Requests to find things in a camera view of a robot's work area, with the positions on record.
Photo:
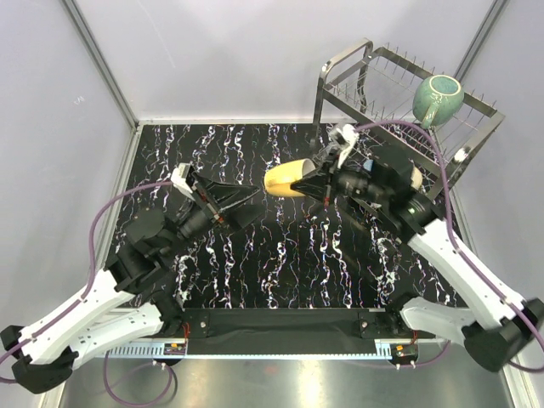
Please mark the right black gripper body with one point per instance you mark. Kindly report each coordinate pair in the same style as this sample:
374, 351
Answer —
332, 177

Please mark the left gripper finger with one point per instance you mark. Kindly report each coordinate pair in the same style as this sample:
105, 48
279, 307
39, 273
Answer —
210, 192
238, 213

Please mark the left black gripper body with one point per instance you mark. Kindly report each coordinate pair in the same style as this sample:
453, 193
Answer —
214, 213

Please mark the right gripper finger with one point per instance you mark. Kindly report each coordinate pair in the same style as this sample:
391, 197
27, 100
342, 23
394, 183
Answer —
323, 171
310, 187

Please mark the yellow cup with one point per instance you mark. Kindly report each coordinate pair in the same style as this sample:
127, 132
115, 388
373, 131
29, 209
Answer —
277, 180

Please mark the white floral mug green inside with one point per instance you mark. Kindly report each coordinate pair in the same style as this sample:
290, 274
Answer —
417, 176

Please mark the teal ceramic mug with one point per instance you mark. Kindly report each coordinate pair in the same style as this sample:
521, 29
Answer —
437, 99

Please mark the clear faceted glass tumbler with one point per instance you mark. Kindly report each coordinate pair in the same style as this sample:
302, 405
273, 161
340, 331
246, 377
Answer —
327, 154

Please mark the light blue plastic cup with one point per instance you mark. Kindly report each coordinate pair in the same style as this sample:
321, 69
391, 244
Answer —
367, 165

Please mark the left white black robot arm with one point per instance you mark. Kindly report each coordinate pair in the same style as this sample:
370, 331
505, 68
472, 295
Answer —
127, 298

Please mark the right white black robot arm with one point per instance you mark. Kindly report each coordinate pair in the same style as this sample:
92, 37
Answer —
497, 322

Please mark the steel two-tier dish rack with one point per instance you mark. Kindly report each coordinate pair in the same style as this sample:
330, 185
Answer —
368, 84

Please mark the black marble pattern mat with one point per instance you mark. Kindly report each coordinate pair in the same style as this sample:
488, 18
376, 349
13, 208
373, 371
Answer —
297, 255

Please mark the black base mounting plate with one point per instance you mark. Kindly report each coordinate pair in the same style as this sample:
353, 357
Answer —
275, 333

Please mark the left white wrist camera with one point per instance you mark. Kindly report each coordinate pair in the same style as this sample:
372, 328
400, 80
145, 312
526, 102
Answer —
182, 178

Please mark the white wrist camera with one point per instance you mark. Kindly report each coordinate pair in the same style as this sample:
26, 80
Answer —
345, 137
182, 178

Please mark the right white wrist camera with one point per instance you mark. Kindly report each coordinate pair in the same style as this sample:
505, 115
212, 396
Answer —
345, 137

